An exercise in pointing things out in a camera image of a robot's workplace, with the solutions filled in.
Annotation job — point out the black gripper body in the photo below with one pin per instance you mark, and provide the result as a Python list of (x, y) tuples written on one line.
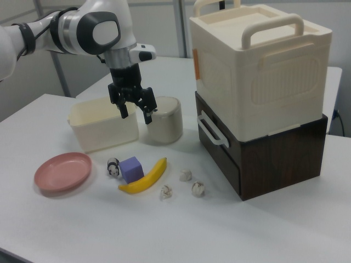
[(126, 78)]

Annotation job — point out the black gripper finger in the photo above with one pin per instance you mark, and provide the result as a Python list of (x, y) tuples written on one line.
[(120, 105), (148, 104)]

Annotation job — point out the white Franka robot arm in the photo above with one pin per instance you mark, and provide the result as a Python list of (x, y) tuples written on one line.
[(115, 11)]

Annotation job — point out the purple cube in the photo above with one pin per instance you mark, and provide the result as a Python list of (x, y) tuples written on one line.
[(131, 170)]

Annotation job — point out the pink plate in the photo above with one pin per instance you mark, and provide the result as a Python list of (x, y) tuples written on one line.
[(63, 171)]

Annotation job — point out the cream lidded trash can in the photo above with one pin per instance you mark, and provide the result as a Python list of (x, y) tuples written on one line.
[(164, 128)]

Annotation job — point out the cream open plastic bin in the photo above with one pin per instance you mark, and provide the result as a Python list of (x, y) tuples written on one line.
[(104, 134)]

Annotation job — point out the orange latch strip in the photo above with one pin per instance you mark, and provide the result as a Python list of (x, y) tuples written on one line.
[(196, 65)]

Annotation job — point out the panda toy figure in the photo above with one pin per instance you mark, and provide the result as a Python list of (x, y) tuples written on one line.
[(113, 167)]

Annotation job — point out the yellow banana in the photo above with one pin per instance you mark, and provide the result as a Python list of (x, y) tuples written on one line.
[(148, 179)]

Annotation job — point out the crumpled white paper ball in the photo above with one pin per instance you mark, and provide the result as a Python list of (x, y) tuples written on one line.
[(198, 188), (185, 175), (166, 192)]

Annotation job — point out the dark wood drawer cabinet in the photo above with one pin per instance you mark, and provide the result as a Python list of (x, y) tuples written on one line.
[(274, 164)]

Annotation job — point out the black camera stand pole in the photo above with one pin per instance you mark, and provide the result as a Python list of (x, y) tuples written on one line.
[(222, 3)]

